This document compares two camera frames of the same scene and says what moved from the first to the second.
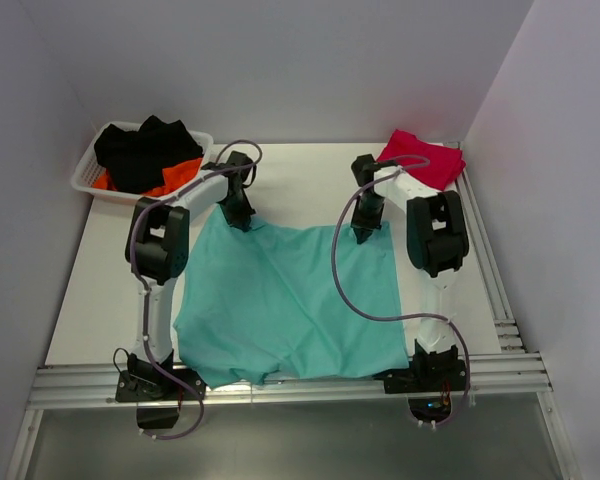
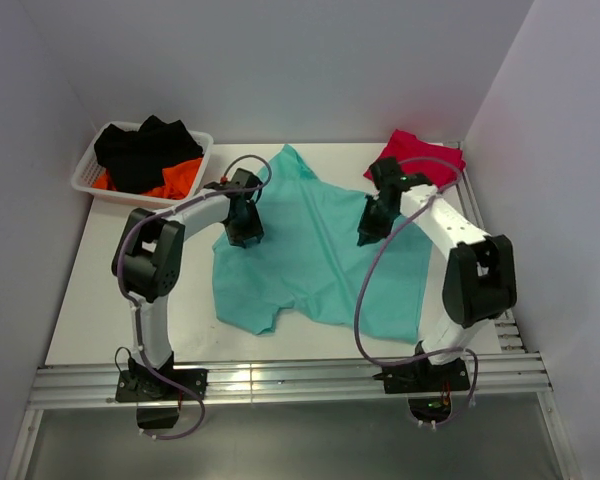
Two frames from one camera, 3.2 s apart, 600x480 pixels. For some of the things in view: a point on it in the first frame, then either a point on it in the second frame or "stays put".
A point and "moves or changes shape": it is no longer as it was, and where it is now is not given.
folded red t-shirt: x=431 y=164 stays put
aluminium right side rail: x=507 y=331 stays put
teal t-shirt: x=267 y=300 moves or changes shape
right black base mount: x=428 y=372 stays put
